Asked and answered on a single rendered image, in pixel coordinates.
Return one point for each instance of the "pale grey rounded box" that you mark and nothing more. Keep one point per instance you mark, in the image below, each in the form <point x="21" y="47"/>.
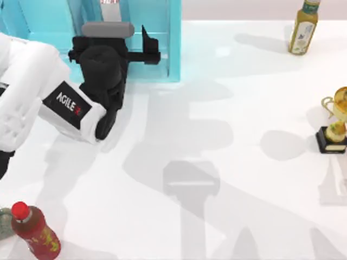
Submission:
<point x="108" y="29"/>

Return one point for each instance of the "light blue rack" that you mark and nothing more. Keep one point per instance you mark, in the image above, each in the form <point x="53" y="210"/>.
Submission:
<point x="151" y="16"/>

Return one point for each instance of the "grey and red book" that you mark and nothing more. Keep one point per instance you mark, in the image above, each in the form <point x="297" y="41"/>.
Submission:
<point x="110" y="10"/>

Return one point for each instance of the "yellow green bottle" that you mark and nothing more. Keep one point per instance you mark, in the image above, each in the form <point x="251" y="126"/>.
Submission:
<point x="303" y="29"/>

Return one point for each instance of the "red bottle with red cap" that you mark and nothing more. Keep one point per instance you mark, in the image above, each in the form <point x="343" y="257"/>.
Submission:
<point x="35" y="233"/>

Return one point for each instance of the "grey green round object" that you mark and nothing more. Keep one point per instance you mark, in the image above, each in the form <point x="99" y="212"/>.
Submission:
<point x="5" y="224"/>

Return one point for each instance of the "gold trophy with black base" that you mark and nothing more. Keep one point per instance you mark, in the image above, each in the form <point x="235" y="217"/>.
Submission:
<point x="337" y="119"/>

